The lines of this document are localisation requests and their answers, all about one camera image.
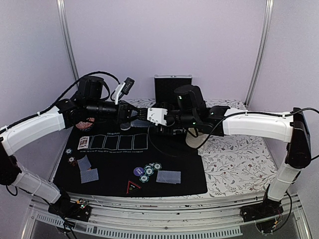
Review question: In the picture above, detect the patterned ceramic bowl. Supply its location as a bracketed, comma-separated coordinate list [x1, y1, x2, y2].
[75, 118, 95, 131]

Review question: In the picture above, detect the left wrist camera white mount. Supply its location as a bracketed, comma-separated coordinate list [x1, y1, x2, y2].
[114, 77, 135, 105]

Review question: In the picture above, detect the cream ribbed ceramic mug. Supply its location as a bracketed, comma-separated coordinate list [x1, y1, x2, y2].
[185, 128, 207, 148]

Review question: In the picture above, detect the red brown poker chip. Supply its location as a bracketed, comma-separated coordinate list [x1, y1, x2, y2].
[68, 156, 77, 167]

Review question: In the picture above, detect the aluminium corner post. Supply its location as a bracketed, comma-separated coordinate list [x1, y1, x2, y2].
[245, 0, 274, 107]
[56, 0, 79, 80]

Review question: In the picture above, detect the aluminium front rail frame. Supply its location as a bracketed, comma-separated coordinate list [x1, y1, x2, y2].
[21, 193, 314, 239]

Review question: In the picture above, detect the triangular red black marker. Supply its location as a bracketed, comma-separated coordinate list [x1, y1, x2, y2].
[126, 180, 141, 194]

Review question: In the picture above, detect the right aluminium corner post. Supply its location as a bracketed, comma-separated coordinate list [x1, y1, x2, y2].
[245, 0, 274, 107]

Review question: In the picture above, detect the face up king card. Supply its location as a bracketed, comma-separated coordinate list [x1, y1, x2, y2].
[77, 136, 90, 150]

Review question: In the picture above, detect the clear round dealer button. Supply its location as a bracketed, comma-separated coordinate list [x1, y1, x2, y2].
[120, 122, 131, 131]

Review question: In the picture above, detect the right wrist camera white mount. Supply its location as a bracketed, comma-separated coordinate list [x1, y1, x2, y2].
[147, 108, 168, 126]

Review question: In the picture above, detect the aluminium poker chip case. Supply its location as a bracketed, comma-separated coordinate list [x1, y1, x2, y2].
[154, 75, 192, 105]

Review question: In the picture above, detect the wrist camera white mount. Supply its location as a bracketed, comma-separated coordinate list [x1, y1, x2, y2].
[114, 77, 135, 105]
[147, 108, 168, 126]

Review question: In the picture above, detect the blue card player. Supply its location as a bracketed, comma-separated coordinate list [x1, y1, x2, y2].
[156, 171, 175, 184]
[77, 155, 91, 172]

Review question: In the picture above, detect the blue card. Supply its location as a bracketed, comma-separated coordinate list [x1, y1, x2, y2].
[80, 168, 99, 184]
[163, 171, 181, 184]

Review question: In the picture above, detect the purple small blind button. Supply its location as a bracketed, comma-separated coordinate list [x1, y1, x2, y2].
[133, 167, 144, 177]

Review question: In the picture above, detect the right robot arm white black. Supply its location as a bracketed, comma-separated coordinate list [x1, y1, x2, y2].
[138, 85, 314, 217]

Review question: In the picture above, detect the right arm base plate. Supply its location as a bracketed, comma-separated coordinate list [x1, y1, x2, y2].
[240, 199, 284, 222]

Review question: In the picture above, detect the left aluminium corner post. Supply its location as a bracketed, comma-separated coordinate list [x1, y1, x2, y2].
[56, 0, 79, 80]

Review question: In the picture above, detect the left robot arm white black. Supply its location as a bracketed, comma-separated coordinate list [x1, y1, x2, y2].
[0, 71, 135, 216]

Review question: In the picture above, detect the black poker mat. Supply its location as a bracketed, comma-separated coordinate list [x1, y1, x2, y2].
[53, 122, 207, 197]

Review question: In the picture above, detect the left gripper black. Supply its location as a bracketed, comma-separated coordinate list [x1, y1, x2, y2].
[86, 100, 143, 124]

